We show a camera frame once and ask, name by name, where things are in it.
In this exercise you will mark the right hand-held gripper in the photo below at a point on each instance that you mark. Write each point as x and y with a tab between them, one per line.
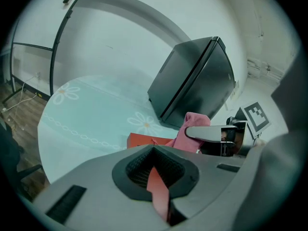
256	119

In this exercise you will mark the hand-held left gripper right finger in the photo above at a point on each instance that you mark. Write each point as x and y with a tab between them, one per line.
209	177

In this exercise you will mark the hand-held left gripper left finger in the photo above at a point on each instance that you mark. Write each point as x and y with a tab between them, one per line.
96	189

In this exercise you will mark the pink cloth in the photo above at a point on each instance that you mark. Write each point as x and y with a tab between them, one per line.
192	119

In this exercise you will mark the red printed folder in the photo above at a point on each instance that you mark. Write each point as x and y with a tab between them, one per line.
144	139

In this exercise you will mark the black mini fridge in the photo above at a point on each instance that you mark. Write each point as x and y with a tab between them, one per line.
192	85

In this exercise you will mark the round table with light tablecloth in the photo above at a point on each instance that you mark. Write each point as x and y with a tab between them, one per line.
96	109

